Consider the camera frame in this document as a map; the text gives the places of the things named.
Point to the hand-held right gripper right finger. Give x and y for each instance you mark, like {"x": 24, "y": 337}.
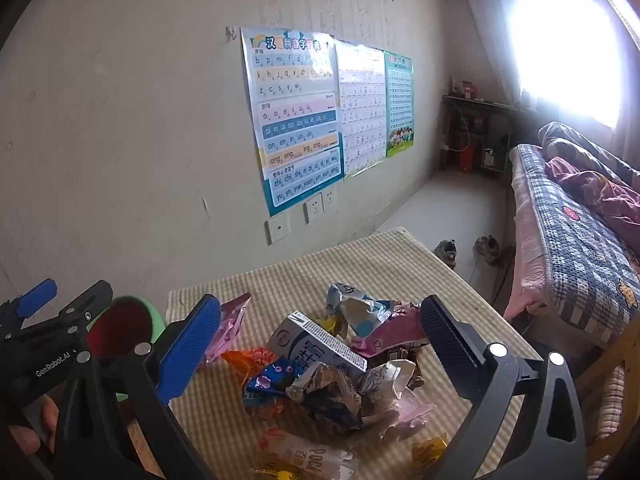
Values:
{"x": 445, "y": 340}

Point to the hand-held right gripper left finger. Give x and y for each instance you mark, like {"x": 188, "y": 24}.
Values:
{"x": 190, "y": 355}

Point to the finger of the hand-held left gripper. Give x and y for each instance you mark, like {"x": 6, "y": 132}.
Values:
{"x": 37, "y": 294}
{"x": 90, "y": 297}

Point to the brown patterned wrapper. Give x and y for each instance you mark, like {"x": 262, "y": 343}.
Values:
{"x": 404, "y": 354}

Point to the green bin with red inside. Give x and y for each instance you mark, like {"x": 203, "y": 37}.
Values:
{"x": 125, "y": 325}

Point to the pink striped wrapper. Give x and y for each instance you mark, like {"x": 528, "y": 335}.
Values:
{"x": 230, "y": 325}

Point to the magenta wrapper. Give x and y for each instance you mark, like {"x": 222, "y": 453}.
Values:
{"x": 395, "y": 337}

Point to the dark blue wrapper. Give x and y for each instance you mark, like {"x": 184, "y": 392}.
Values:
{"x": 270, "y": 382}

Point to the light blue white wrapper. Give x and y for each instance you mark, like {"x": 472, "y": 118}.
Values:
{"x": 360, "y": 312}

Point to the small yellow box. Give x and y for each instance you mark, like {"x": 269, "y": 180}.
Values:
{"x": 334, "y": 324}

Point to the golden yellow wrapper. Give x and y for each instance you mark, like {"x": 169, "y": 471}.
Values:
{"x": 430, "y": 452}

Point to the white blue milk carton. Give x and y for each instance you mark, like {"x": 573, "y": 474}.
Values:
{"x": 310, "y": 345}

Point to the white orange wrapper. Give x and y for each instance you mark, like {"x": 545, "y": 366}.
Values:
{"x": 300, "y": 452}

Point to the person's left hand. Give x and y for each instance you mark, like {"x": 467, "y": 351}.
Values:
{"x": 49, "y": 417}

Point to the grey shoe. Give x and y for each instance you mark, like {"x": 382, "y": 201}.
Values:
{"x": 486, "y": 250}
{"x": 446, "y": 252}

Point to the beige checked tablecloth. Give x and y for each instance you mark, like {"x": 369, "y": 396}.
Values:
{"x": 380, "y": 270}

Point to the bed with checked quilt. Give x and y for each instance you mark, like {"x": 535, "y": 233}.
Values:
{"x": 575, "y": 250}

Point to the red container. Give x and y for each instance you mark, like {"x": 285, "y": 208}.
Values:
{"x": 466, "y": 157}

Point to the small white bottle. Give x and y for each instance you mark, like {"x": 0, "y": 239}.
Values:
{"x": 488, "y": 157}

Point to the maroon blanket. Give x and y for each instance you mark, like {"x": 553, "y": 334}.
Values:
{"x": 595, "y": 190}

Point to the grey duvet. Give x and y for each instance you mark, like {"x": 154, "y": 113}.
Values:
{"x": 565, "y": 140}

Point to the dark side desk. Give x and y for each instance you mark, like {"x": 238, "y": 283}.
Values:
{"x": 480, "y": 102}

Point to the grey curtain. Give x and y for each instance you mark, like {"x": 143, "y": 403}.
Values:
{"x": 487, "y": 35}

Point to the bright window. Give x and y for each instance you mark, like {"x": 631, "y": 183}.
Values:
{"x": 565, "y": 45}

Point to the white round-hole wall socket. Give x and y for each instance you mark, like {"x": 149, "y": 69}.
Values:
{"x": 278, "y": 228}

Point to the white wall power socket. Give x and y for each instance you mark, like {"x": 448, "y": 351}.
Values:
{"x": 312, "y": 211}
{"x": 329, "y": 201}

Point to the green chart wall poster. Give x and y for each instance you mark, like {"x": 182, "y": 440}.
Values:
{"x": 399, "y": 105}

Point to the white pink wall poster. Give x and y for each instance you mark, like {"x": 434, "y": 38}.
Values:
{"x": 362, "y": 110}

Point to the blue letter wall poster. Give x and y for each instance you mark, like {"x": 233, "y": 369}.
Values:
{"x": 295, "y": 125}

